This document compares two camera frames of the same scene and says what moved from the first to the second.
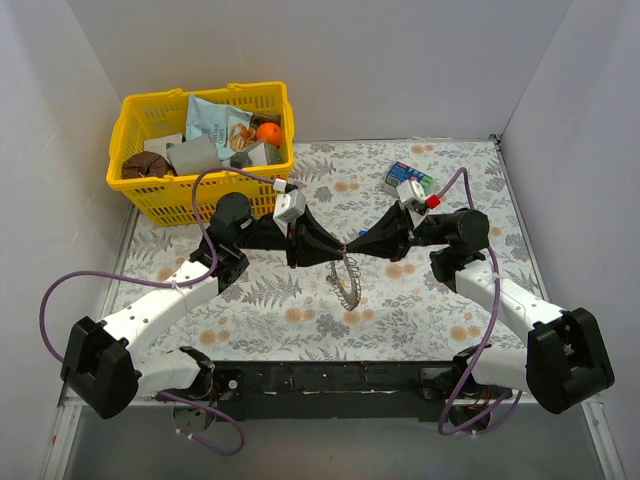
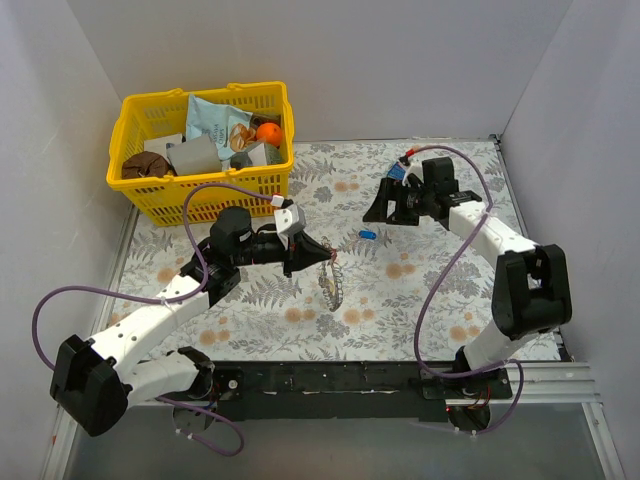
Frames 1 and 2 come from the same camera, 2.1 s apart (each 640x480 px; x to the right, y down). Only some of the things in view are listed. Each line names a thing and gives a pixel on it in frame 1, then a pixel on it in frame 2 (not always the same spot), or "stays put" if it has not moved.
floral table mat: x=272 y=310 stays put
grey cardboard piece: x=194 y=156 stays put
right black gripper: x=403 y=236 to x=400 y=201
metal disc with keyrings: x=349 y=300 to x=330 y=281
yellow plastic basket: x=167 y=200 stays put
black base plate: x=335 y=391 stays put
